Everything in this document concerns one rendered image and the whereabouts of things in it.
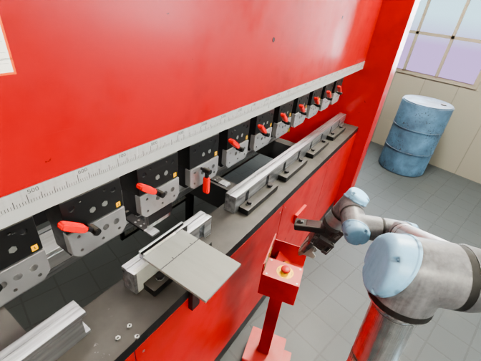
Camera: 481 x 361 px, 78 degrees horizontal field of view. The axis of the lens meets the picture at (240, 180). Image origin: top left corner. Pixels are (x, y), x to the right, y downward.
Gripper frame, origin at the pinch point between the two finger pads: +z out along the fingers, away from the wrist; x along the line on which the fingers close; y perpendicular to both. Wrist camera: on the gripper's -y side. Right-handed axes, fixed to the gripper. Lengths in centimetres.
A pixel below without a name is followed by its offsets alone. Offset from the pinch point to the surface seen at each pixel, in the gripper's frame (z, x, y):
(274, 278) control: 14.6, -5.1, -1.7
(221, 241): 14.0, -4.4, -27.9
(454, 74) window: -69, 360, 107
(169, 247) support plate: 6, -27, -42
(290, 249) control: 13.6, 14.4, 1.1
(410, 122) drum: -7, 297, 87
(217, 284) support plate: -1.3, -34.5, -22.3
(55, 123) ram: -40, -52, -66
